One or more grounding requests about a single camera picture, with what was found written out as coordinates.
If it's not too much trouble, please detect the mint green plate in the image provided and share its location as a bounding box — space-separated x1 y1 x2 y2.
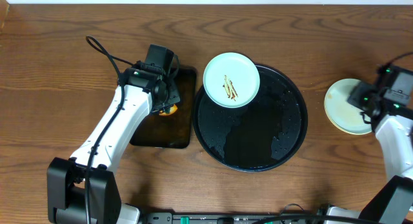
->
324 79 372 135
203 52 260 108

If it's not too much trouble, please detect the yellow plate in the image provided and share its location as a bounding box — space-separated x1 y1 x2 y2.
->
326 112 372 136

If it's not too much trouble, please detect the orange green sponge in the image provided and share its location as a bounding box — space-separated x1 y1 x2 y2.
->
159 105 178 116

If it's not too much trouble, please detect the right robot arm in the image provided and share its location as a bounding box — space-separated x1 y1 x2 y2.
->
347 63 412 223

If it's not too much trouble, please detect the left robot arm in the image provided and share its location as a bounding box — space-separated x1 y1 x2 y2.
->
46 45 180 223

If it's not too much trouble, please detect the black rectangular water tray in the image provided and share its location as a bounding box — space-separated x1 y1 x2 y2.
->
130 66 197 149

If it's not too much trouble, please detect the black round tray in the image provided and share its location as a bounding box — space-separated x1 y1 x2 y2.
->
193 65 308 172

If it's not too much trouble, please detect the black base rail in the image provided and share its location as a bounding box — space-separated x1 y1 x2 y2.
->
141 211 327 224

